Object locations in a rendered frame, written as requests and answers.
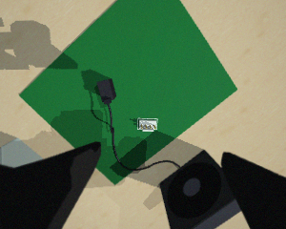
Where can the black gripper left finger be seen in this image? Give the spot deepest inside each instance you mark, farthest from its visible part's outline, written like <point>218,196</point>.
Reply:
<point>42,194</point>

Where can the black fan cable with plug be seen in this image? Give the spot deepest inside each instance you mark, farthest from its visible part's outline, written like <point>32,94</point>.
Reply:
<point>107,93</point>

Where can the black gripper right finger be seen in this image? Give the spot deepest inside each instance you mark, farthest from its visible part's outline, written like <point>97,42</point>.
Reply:
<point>259,193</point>

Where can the green circuit board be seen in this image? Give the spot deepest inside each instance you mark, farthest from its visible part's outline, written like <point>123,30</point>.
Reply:
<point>165,75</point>

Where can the black cooling fan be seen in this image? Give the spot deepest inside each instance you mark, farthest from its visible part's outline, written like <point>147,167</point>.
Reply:
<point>199,197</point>

